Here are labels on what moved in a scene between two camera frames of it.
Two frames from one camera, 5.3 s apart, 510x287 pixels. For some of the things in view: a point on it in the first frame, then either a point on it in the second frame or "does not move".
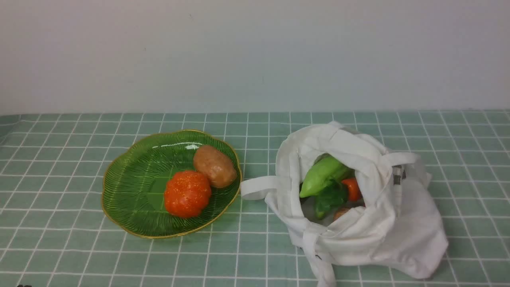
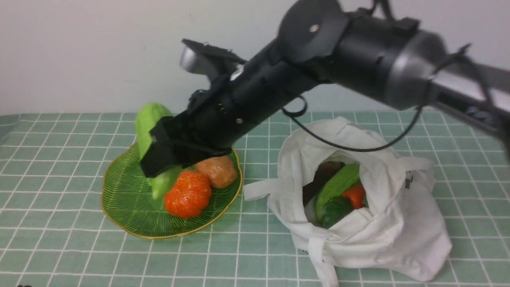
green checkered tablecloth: [55, 230] does not move
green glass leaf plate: [133, 197] does not move
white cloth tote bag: [399, 228] does not move
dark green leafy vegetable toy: [334, 194] -> [334, 209]
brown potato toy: [219, 168] does not move
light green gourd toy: [326, 170] -> [148, 116]
